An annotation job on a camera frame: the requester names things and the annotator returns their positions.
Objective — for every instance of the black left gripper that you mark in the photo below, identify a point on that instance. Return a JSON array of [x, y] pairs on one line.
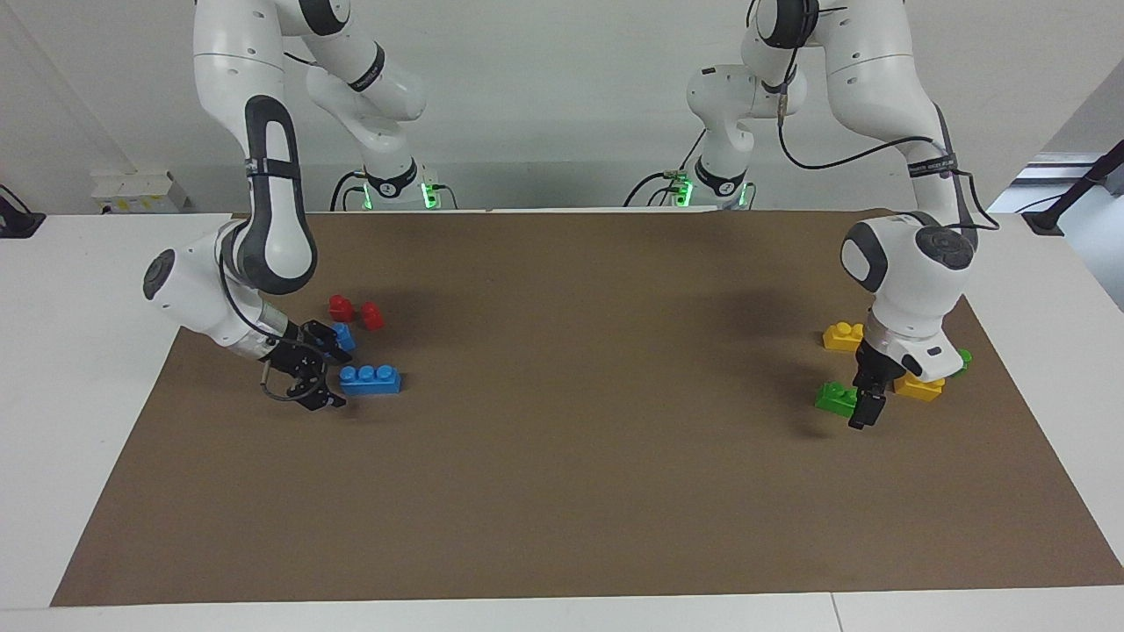
[[875, 370]]

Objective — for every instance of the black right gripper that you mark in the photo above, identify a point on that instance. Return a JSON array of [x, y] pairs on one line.
[[299, 360]]

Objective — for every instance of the green two-stud toy block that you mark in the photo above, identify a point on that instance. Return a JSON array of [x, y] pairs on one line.
[[834, 400], [964, 360]]

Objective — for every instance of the blue three-stud toy block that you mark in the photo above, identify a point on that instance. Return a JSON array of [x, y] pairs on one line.
[[371, 380], [346, 335]]

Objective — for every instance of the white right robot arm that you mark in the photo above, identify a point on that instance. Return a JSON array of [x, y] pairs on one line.
[[272, 202]]

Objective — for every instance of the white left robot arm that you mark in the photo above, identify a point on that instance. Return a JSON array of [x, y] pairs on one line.
[[878, 88]]

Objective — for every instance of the yellow two-stud toy block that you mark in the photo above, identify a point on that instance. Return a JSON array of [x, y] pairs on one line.
[[841, 337], [918, 388]]

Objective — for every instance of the red one-stud toy block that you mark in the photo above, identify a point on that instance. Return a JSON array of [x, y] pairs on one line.
[[372, 316], [341, 307]]

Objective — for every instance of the brown table mat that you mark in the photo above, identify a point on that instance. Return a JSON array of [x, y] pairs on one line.
[[562, 491]]

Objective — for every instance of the black stand pole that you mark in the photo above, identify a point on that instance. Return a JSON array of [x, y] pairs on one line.
[[1076, 189]]

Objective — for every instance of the black table clamp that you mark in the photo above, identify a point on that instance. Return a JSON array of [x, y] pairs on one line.
[[18, 219]]

